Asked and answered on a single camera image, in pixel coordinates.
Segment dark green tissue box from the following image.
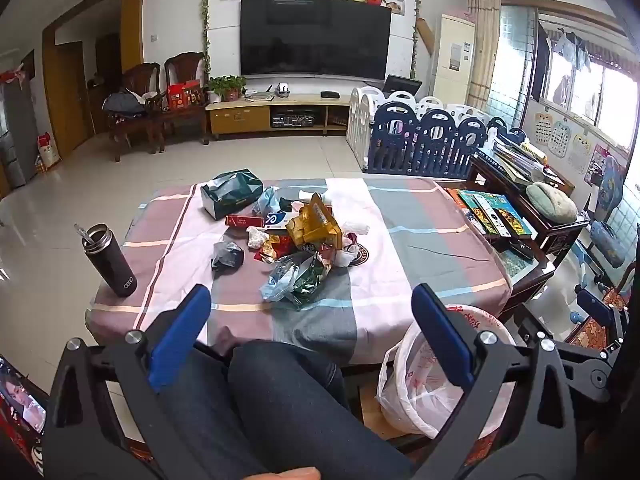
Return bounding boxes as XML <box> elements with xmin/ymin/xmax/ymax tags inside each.
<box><xmin>201</xmin><ymin>169</ymin><xmax>264</xmax><ymax>221</ymax></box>

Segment dark thermos bottle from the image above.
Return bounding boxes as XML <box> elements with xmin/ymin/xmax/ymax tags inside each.
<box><xmin>75</xmin><ymin>223</ymin><xmax>137</xmax><ymax>298</ymax></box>

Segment hanging dark garment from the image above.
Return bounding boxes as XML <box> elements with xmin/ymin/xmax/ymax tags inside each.
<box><xmin>531</xmin><ymin>22</ymin><xmax>551</xmax><ymax>103</ymax></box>

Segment white playpen fence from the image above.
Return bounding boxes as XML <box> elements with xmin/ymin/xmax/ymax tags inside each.
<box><xmin>346</xmin><ymin>86</ymin><xmax>493</xmax><ymax>171</ymax></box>

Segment plaid pink grey tablecloth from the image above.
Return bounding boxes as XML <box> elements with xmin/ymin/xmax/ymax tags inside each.
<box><xmin>85</xmin><ymin>176</ymin><xmax>513</xmax><ymax>366</ymax></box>

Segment beige curtain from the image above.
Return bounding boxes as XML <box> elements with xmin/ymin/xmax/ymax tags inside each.
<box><xmin>467</xmin><ymin>0</ymin><xmax>502</xmax><ymax>111</ymax></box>

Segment gold snack bag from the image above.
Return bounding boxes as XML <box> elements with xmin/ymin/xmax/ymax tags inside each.
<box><xmin>286</xmin><ymin>192</ymin><xmax>345</xmax><ymax>251</ymax></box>

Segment red white paper bag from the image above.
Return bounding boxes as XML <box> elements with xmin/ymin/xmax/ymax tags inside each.
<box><xmin>36</xmin><ymin>132</ymin><xmax>62</xmax><ymax>171</ymax></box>

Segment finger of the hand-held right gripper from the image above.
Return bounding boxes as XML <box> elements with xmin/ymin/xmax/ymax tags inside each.
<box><xmin>575</xmin><ymin>287</ymin><xmax>632</xmax><ymax>356</ymax></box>

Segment yellow wooden television cabinet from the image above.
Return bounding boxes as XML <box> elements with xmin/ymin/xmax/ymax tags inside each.
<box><xmin>206</xmin><ymin>94</ymin><xmax>353</xmax><ymax>137</ymax></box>

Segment brown wooden door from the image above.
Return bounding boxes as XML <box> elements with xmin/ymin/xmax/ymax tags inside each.
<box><xmin>55</xmin><ymin>40</ymin><xmax>93</xmax><ymax>153</ymax></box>

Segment red snack wrapper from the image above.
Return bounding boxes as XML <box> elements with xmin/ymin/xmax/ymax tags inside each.
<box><xmin>255</xmin><ymin>234</ymin><xmax>296</xmax><ymax>263</ymax></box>

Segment hanging light blue clothes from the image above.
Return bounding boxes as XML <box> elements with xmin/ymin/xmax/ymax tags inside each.
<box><xmin>550</xmin><ymin>30</ymin><xmax>593</xmax><ymax>73</ymax></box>

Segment white blue medicine box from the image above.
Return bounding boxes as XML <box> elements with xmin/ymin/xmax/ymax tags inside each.
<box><xmin>264</xmin><ymin>211</ymin><xmax>296</xmax><ymax>231</ymax></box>

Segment blue child chair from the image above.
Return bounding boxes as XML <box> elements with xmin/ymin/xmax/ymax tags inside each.
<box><xmin>585</xmin><ymin>155</ymin><xmax>631</xmax><ymax>271</ymax></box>

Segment clear green plastic bag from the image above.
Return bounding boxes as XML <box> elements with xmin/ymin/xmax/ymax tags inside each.
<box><xmin>260</xmin><ymin>252</ymin><xmax>333</xmax><ymax>311</ymax></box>

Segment stack of books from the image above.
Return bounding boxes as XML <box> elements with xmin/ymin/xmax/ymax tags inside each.
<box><xmin>475</xmin><ymin>142</ymin><xmax>556</xmax><ymax>186</ymax></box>

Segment white standing air conditioner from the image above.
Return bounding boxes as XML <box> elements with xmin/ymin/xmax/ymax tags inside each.
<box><xmin>431</xmin><ymin>14</ymin><xmax>476</xmax><ymax>106</ymax></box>

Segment row of colourful books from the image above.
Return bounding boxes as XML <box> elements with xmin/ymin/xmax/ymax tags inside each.
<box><xmin>445</xmin><ymin>187</ymin><xmax>536</xmax><ymax>241</ymax></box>

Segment dark wooden armchair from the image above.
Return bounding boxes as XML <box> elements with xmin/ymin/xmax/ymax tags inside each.
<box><xmin>102</xmin><ymin>62</ymin><xmax>163</xmax><ymax>163</ymax></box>
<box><xmin>159</xmin><ymin>51</ymin><xmax>211</xmax><ymax>153</ymax></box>

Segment bin with white plastic bag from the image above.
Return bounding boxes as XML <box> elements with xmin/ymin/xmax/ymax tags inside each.
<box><xmin>376</xmin><ymin>305</ymin><xmax>516</xmax><ymax>441</ymax></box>

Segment red cigarette box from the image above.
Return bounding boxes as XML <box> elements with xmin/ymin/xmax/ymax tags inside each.
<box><xmin>225</xmin><ymin>214</ymin><xmax>266</xmax><ymax>229</ymax></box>

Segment white red wrapper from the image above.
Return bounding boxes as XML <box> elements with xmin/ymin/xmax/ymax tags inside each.
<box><xmin>330</xmin><ymin>232</ymin><xmax>362</xmax><ymax>267</ymax></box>

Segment white tissue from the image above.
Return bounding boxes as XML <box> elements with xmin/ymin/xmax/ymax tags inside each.
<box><xmin>246</xmin><ymin>226</ymin><xmax>271</xmax><ymax>251</ymax></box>

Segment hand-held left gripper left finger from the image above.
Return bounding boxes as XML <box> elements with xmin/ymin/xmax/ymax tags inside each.
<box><xmin>42</xmin><ymin>284</ymin><xmax>213</xmax><ymax>480</ymax></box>

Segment green cushion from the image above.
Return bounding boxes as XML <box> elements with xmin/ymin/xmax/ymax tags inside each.
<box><xmin>525</xmin><ymin>181</ymin><xmax>578</xmax><ymax>223</ymax></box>

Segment large black television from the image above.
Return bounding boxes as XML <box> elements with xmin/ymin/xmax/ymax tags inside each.
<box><xmin>240</xmin><ymin>0</ymin><xmax>393</xmax><ymax>81</ymax></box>

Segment person's jeans legs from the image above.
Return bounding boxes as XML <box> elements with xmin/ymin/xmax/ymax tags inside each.
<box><xmin>165</xmin><ymin>340</ymin><xmax>416</xmax><ymax>480</ymax></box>

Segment dark blue playpen fence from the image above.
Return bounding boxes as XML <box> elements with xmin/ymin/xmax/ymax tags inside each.
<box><xmin>367</xmin><ymin>102</ymin><xmax>526</xmax><ymax>178</ymax></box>

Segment blue plastic bag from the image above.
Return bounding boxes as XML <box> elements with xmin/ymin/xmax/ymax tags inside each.
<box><xmin>252</xmin><ymin>186</ymin><xmax>282</xmax><ymax>216</ymax></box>

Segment black monitor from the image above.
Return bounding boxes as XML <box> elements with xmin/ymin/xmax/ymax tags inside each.
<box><xmin>382</xmin><ymin>75</ymin><xmax>423</xmax><ymax>97</ymax></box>

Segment red gift box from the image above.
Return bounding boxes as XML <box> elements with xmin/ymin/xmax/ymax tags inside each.
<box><xmin>166</xmin><ymin>80</ymin><xmax>203</xmax><ymax>112</ymax></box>

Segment dark wooden side table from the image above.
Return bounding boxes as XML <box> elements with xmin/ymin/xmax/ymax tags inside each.
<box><xmin>467</xmin><ymin>152</ymin><xmax>591</xmax><ymax>261</ymax></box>

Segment grey refrigerator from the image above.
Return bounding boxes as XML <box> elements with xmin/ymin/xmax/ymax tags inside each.
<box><xmin>0</xmin><ymin>77</ymin><xmax>41</xmax><ymax>191</ymax></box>

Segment green vine garland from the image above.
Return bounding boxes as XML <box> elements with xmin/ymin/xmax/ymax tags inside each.
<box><xmin>410</xmin><ymin>0</ymin><xmax>424</xmax><ymax>81</ymax></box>
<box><xmin>199</xmin><ymin>0</ymin><xmax>213</xmax><ymax>91</ymax></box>

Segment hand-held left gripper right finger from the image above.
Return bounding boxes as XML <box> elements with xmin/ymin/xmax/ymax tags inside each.
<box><xmin>412</xmin><ymin>284</ymin><xmax>591</xmax><ymax>480</ymax></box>

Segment potted green plant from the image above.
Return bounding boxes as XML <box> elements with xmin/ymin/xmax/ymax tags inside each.
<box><xmin>207</xmin><ymin>75</ymin><xmax>247</xmax><ymax>103</ymax></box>

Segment person's left hand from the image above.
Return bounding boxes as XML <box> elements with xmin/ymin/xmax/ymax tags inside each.
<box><xmin>252</xmin><ymin>466</ymin><xmax>321</xmax><ymax>480</ymax></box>

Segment children wall chart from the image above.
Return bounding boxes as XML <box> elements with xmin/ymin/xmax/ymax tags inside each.
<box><xmin>532</xmin><ymin>111</ymin><xmax>553</xmax><ymax>146</ymax></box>
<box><xmin>585</xmin><ymin>144</ymin><xmax>611</xmax><ymax>186</ymax></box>
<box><xmin>567</xmin><ymin>132</ymin><xmax>593</xmax><ymax>175</ymax></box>
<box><xmin>547</xmin><ymin>120</ymin><xmax>573</xmax><ymax>158</ymax></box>

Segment black audio amplifier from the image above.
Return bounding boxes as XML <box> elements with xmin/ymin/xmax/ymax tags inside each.
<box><xmin>270</xmin><ymin>110</ymin><xmax>317</xmax><ymax>129</ymax></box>

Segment phone with lit screen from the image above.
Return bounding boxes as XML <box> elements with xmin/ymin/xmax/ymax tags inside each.
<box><xmin>0</xmin><ymin>360</ymin><xmax>48</xmax><ymax>436</ymax></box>

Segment dark plastic bag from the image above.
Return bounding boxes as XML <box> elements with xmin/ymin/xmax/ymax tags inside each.
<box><xmin>211</xmin><ymin>241</ymin><xmax>246</xmax><ymax>273</ymax></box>

